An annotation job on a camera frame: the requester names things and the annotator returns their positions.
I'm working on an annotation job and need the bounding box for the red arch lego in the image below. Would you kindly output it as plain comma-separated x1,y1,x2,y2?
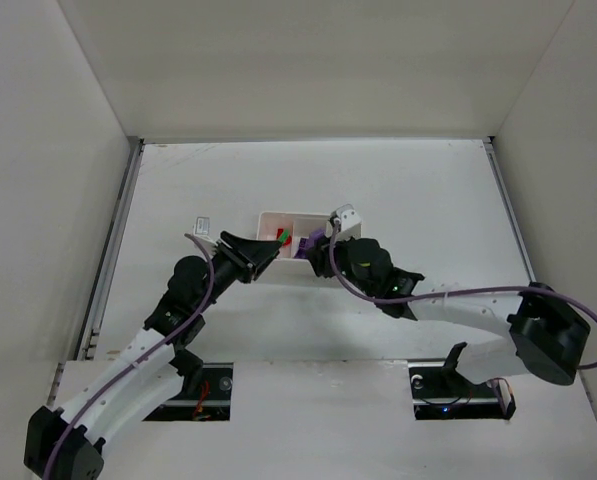
276,228,292,248

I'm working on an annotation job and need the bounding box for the purple studded lego brick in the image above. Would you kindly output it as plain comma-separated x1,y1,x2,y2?
296,237,312,256

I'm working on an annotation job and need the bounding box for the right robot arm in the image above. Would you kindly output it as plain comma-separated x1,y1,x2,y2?
306,237,590,386

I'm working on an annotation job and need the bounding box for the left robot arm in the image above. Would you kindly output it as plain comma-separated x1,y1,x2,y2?
23,232,282,479

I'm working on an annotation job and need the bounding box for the white compartment tray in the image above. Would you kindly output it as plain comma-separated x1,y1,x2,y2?
256,211,340,288

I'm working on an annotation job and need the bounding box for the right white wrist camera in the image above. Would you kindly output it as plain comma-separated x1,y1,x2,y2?
327,204,362,241

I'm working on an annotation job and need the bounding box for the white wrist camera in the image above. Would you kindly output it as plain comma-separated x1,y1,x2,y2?
327,204,362,241
192,216,217,251

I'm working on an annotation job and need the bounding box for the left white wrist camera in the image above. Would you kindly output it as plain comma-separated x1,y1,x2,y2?
192,216,217,251

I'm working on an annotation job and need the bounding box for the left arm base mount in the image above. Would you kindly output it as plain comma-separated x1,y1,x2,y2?
144,363,234,422

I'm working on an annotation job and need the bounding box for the left aluminium rail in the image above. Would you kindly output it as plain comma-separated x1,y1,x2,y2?
67,136,144,360

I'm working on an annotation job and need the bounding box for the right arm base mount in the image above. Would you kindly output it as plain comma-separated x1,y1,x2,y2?
408,342,517,421

